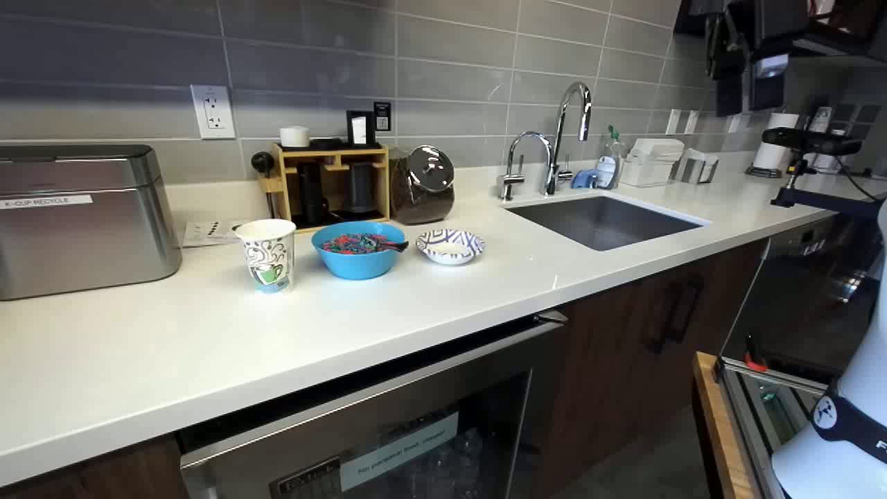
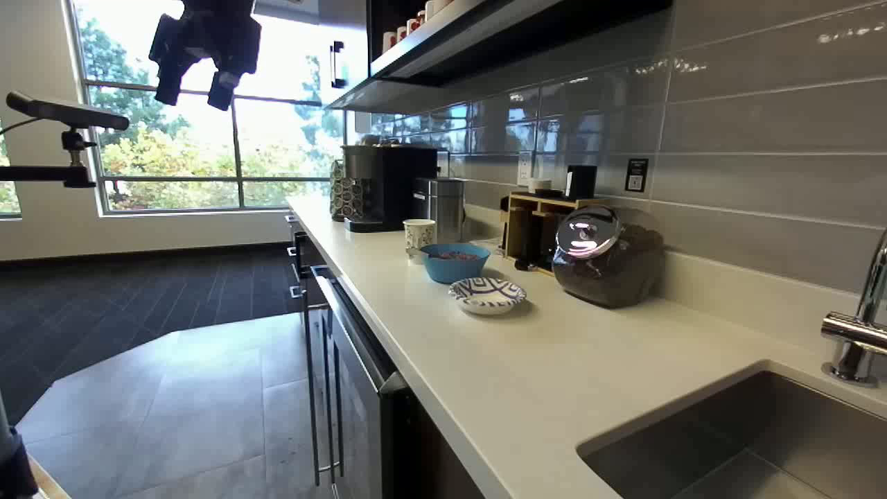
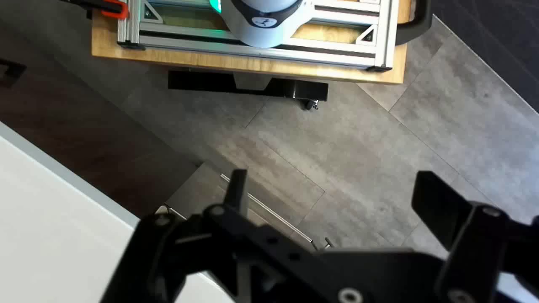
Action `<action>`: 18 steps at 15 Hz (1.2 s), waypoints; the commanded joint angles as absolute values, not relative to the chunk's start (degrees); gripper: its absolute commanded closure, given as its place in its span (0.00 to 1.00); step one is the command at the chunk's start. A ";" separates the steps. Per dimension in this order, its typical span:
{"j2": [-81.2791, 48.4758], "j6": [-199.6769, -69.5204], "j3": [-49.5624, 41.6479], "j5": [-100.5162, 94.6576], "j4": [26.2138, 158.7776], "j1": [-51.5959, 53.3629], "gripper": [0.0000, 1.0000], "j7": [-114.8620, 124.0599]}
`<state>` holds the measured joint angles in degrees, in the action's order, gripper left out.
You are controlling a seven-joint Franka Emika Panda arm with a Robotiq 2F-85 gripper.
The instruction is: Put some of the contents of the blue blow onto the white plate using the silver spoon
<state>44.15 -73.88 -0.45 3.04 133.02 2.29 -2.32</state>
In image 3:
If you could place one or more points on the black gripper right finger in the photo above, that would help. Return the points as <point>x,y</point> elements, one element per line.
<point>473,246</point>

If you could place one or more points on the red clamp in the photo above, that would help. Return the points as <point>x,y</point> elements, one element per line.
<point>116,8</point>

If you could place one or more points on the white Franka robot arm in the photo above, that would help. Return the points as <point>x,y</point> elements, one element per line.
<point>264,25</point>

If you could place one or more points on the aluminium profile frame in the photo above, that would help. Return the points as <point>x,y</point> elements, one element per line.
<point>338,49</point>

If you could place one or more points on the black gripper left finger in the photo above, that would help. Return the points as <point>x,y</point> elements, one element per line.
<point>153,253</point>

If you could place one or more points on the wooden robot cart top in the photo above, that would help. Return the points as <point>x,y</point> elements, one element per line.
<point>169,59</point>

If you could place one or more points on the black cart foot with caster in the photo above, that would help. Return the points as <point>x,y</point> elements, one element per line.
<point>225,81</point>

